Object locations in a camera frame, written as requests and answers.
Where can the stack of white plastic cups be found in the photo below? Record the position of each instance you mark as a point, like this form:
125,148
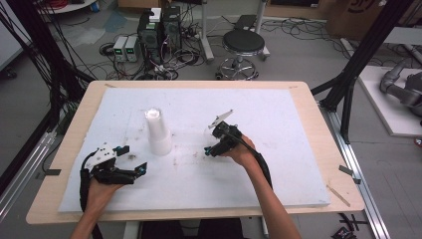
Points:
159,136

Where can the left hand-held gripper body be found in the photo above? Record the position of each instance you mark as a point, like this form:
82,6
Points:
109,172

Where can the black flat device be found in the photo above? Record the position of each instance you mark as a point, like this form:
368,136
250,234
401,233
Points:
245,22

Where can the black round stool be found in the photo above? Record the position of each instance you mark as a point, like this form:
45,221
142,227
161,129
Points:
243,41

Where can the black metal frame post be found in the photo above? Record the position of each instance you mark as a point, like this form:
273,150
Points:
40,43
361,53

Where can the person's left hand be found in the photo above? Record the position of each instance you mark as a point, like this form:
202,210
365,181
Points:
101,195

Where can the small white box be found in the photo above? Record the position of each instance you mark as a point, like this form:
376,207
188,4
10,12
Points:
155,15

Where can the white floor board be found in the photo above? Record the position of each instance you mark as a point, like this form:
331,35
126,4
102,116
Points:
389,116

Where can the brown cardboard box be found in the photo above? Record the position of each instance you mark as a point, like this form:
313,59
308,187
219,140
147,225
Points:
351,16

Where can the white foam board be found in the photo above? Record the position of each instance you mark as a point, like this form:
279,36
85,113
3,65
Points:
185,186

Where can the thin wooden stick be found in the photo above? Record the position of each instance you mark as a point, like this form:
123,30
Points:
338,195

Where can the black computer tower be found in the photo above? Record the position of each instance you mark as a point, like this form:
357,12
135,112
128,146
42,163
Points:
171,30
149,40

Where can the person's right hand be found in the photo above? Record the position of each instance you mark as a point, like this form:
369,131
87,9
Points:
241,151

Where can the grey bench power supply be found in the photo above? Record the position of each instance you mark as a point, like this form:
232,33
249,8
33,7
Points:
132,49
120,48

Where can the white stand leg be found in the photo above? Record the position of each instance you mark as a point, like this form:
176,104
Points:
205,36
262,20

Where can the person's dark trousers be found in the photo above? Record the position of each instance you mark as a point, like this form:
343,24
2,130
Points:
199,229

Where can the grey tape piece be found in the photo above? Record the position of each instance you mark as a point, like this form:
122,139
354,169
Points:
53,172
346,170

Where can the light wooden table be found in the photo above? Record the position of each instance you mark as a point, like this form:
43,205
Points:
335,139

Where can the aluminium floor rail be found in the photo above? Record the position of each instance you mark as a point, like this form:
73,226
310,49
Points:
351,156
25,172

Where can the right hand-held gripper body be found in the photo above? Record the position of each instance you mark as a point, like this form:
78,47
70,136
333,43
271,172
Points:
227,137

